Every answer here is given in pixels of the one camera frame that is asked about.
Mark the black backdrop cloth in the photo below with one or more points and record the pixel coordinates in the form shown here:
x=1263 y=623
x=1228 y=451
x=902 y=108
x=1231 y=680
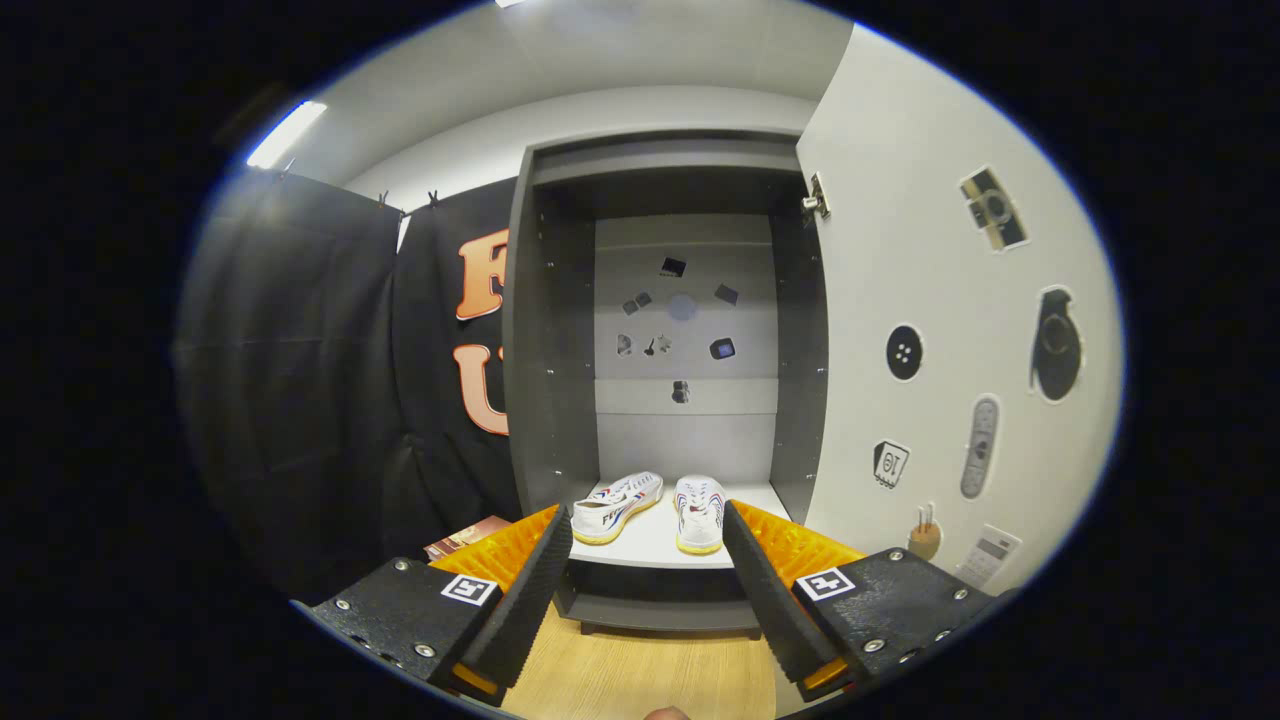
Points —
x=300 y=400

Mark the narrow ceiling light panel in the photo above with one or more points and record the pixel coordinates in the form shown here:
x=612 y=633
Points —
x=285 y=133

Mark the metal door hinge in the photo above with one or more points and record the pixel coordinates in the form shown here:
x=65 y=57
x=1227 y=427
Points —
x=815 y=197

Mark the white canvas shoe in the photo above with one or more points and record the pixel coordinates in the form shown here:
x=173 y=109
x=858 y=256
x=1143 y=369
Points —
x=615 y=505
x=699 y=512

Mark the dark grey shoe cabinet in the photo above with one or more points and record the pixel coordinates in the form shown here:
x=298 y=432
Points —
x=560 y=350

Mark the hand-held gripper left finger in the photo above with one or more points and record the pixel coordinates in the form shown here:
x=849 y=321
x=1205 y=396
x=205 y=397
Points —
x=535 y=600

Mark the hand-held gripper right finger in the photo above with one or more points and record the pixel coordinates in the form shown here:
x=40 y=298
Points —
x=765 y=600

